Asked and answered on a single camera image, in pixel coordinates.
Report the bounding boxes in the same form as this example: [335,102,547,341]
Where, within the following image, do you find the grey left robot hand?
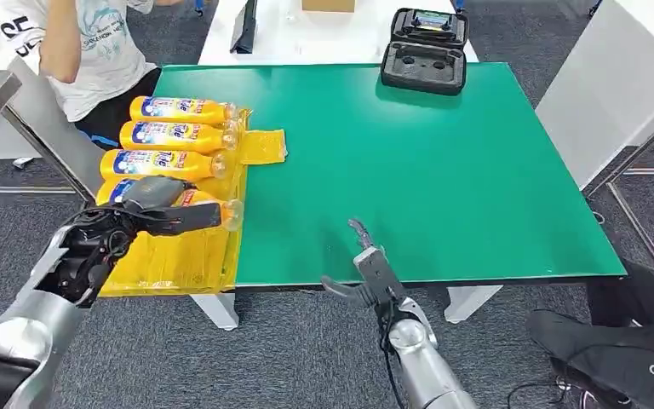
[121,176,192,209]

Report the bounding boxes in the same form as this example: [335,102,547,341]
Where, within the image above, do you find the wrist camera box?
[353,246,407,306]
[135,203,222,239]

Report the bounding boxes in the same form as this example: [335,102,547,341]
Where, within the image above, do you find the green table mat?
[152,61,627,287]

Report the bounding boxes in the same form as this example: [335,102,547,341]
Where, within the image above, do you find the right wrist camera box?
[353,246,407,306]

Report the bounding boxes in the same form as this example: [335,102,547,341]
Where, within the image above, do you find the open black foam case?
[380,8,469,96]

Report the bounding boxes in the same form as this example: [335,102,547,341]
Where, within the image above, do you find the black flat device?
[229,0,259,55]

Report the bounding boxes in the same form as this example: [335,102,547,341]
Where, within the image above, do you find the yellow plastic sheet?
[98,110,289,297]

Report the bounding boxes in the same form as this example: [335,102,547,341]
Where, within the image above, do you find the orange drink bottle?
[119,119,241,154]
[129,95,239,126]
[95,177,244,233]
[99,148,229,183]

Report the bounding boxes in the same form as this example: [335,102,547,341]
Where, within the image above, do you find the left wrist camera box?
[135,203,222,239]

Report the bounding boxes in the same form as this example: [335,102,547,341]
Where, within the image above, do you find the white table with metal frame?
[0,22,106,207]
[534,0,654,272]

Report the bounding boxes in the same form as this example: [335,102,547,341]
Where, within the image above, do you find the person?
[525,259,654,409]
[0,0,162,151]

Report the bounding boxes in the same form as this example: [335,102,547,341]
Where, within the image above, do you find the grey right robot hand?
[321,218,376,308]

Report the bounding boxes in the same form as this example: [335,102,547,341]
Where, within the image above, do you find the white table foot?
[444,285,504,325]
[190,292,241,331]

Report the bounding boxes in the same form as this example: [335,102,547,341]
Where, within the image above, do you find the brown cardboard box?
[301,0,356,14]

